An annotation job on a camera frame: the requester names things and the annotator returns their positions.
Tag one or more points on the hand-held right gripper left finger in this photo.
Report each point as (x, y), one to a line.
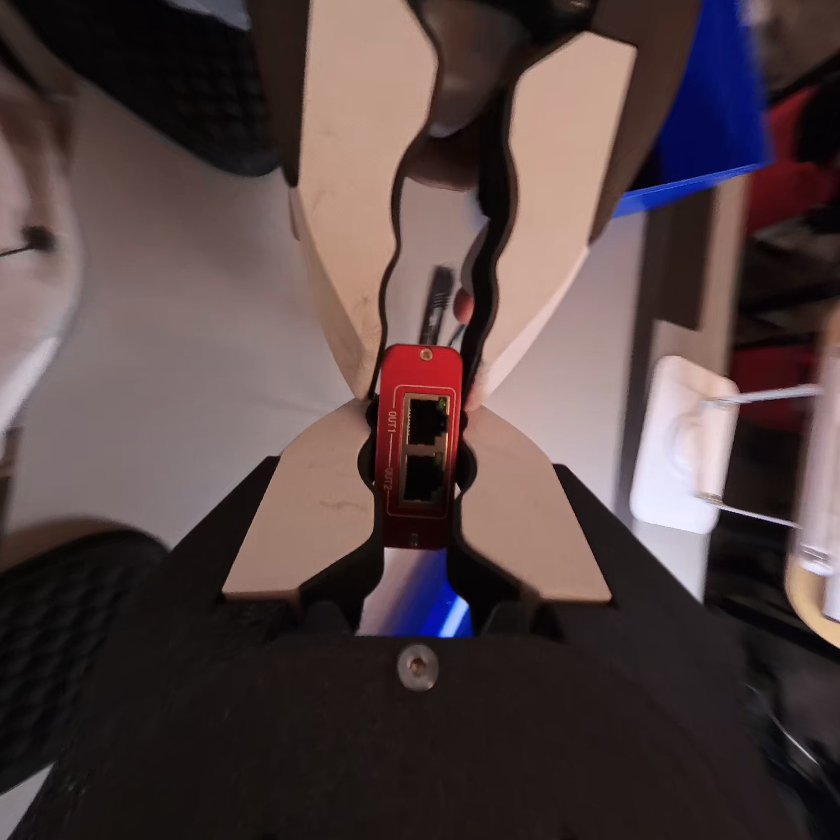
(308, 512)

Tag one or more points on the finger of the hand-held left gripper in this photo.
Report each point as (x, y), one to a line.
(348, 164)
(564, 164)

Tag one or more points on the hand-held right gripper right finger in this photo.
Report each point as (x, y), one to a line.
(525, 518)

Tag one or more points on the red ethernet switch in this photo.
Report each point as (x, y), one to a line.
(394, 446)

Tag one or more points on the person's left hand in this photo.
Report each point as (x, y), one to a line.
(446, 164)

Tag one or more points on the instruction sheet on clipboard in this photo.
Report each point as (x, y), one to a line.
(682, 446)

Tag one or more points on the black office chair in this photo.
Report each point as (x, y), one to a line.
(59, 630)
(164, 79)

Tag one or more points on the red plastic bin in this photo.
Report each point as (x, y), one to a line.
(787, 387)

